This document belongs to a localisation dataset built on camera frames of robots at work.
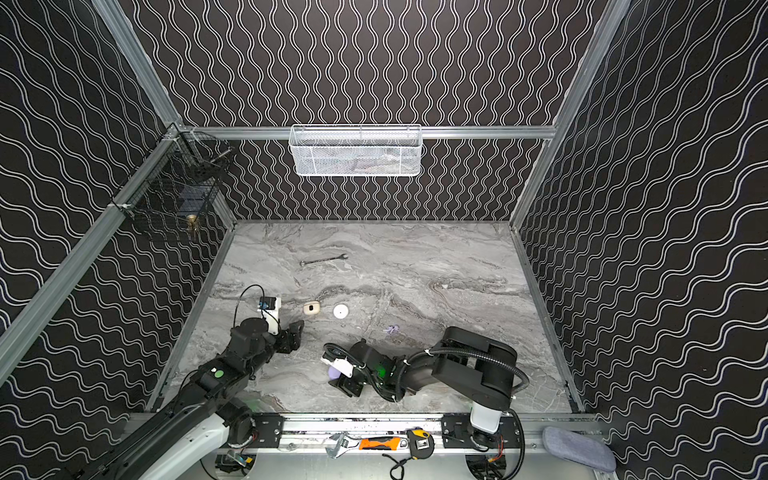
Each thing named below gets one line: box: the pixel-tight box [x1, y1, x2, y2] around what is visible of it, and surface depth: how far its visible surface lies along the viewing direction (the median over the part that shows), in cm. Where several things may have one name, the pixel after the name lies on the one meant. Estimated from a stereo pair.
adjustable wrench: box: [325, 432, 349, 459], surface depth 74 cm
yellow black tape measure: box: [406, 428, 435, 460], surface depth 72 cm
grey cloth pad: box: [543, 426, 617, 473], surface depth 72 cm
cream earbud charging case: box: [304, 302, 320, 315], surface depth 97 cm
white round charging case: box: [333, 304, 349, 319], surface depth 97 cm
